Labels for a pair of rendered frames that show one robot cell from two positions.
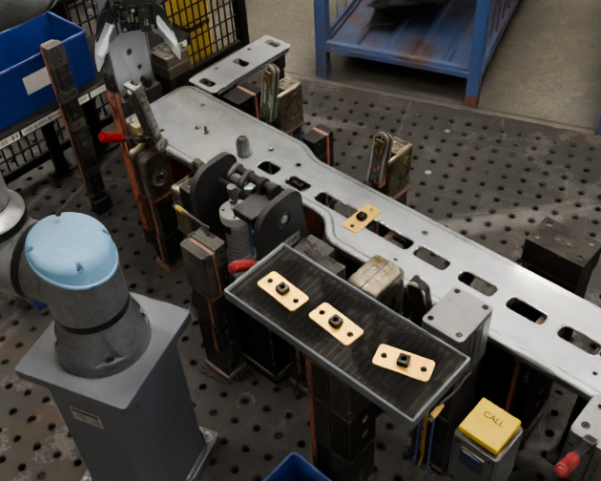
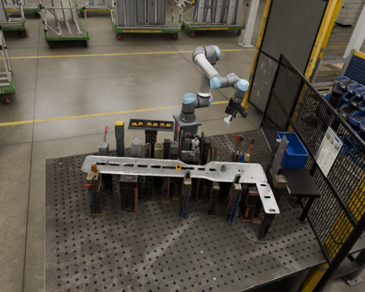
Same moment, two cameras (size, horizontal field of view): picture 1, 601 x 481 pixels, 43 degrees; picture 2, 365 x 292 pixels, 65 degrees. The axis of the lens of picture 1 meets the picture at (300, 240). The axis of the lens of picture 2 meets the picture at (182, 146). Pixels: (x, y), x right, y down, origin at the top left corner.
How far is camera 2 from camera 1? 265 cm
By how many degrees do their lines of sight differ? 88
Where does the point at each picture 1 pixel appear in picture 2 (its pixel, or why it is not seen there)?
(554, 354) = (117, 160)
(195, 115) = (249, 174)
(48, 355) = not seen: hidden behind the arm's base
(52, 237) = (191, 95)
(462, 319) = (135, 140)
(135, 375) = (176, 117)
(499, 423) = (117, 123)
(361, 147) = (232, 248)
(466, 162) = (193, 265)
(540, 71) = not seen: outside the picture
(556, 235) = (131, 178)
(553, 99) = not seen: outside the picture
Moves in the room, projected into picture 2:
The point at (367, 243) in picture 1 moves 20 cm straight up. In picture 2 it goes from (171, 163) to (172, 142)
